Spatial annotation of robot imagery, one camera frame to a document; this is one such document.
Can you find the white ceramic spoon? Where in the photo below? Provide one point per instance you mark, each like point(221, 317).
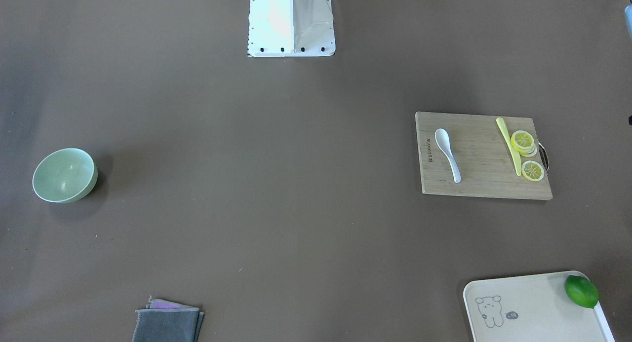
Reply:
point(444, 143)

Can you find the light green bowl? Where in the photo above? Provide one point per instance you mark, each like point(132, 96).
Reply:
point(65, 176)

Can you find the bamboo cutting board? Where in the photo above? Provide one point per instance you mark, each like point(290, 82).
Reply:
point(481, 153)

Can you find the yellow plastic knife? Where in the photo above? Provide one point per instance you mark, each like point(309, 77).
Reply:
point(517, 163)

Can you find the single lemon slice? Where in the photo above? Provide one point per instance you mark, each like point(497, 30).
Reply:
point(533, 171)

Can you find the folded grey cloth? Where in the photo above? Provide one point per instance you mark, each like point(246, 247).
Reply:
point(165, 321)

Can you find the cream tray with bear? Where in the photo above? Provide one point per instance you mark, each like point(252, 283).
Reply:
point(531, 308)

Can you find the green lime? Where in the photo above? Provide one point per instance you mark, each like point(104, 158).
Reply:
point(581, 291)

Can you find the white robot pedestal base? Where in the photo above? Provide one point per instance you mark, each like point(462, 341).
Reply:
point(291, 28)

